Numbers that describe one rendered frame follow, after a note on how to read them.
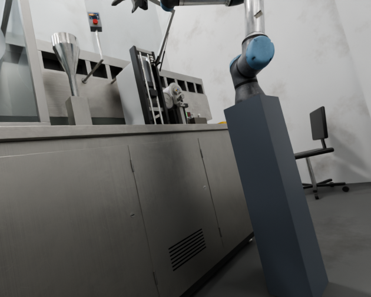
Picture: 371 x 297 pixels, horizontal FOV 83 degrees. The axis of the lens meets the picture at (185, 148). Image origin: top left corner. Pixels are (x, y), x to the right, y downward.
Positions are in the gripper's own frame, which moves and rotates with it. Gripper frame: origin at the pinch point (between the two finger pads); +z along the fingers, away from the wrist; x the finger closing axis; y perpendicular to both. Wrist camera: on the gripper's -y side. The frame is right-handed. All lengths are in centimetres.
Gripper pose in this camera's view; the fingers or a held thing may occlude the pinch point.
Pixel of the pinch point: (122, 10)
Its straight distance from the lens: 133.0
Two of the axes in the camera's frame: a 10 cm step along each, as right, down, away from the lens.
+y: -5.1, -8.6, -0.3
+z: -7.3, 4.2, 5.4
